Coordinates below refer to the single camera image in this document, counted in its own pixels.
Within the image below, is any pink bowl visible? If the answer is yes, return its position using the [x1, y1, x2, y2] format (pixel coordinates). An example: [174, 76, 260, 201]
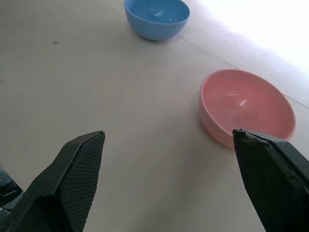
[198, 69, 296, 149]

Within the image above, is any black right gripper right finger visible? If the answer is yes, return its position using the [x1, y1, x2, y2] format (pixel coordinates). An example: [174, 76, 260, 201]
[232, 128, 309, 232]

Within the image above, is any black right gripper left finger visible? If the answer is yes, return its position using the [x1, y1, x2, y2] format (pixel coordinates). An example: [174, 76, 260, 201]
[0, 130, 106, 232]

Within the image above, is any blue bowl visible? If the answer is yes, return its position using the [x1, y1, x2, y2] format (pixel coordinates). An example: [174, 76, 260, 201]
[124, 0, 191, 41]

